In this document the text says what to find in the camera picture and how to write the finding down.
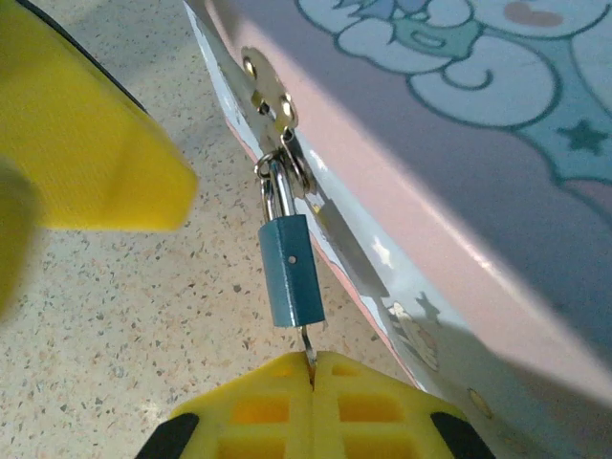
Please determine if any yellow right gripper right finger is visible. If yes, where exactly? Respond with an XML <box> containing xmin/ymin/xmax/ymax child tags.
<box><xmin>312</xmin><ymin>350</ymin><xmax>498</xmax><ymax>459</ymax></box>

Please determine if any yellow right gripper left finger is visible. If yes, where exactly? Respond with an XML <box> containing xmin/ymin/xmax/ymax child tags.
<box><xmin>138</xmin><ymin>350</ymin><xmax>316</xmax><ymax>459</ymax></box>

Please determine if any small silver key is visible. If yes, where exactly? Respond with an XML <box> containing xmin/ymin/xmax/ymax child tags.
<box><xmin>297</xmin><ymin>324</ymin><xmax>320</xmax><ymax>380</ymax></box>

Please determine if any small blue padlock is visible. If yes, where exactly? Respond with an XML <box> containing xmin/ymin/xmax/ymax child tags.
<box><xmin>257</xmin><ymin>157</ymin><xmax>328</xmax><ymax>332</ymax></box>

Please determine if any silver metal hasp latch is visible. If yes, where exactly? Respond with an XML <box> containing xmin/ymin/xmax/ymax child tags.
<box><xmin>240</xmin><ymin>45</ymin><xmax>317</xmax><ymax>198</ymax></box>

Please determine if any blue cartoon print tin box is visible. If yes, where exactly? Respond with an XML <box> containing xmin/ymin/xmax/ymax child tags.
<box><xmin>183</xmin><ymin>0</ymin><xmax>612</xmax><ymax>459</ymax></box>

